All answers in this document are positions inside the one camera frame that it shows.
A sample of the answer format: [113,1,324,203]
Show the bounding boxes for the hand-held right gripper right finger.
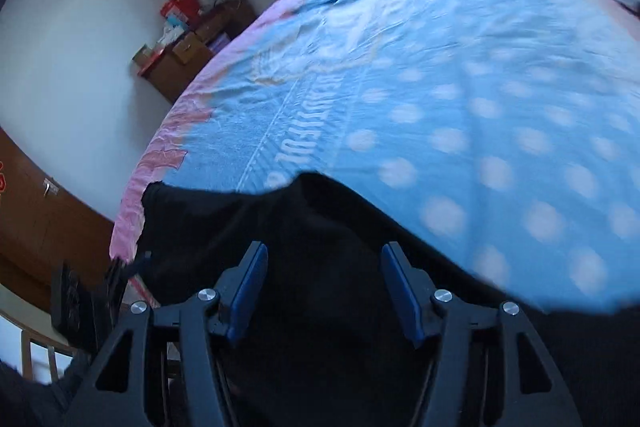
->
[381,242,584,427]

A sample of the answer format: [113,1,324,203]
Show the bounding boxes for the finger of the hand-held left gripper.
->
[122,250,154,282]

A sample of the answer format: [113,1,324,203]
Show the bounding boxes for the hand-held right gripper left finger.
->
[62,241,269,427]

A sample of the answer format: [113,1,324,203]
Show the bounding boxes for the black pants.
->
[140,172,640,427]

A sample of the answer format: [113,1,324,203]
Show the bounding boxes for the brown wooden wardrobe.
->
[0,127,117,314]

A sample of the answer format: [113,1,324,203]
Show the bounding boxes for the person's dark clothing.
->
[0,342,101,427]

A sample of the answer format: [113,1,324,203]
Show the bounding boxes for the cardboard box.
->
[132,44,167,76]

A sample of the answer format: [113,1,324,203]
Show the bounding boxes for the wooden dresser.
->
[132,0,259,106]

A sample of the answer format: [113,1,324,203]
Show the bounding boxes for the blue polka dot bed sheet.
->
[110,0,640,314]

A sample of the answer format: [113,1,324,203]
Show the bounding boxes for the red box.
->
[160,0,202,22]

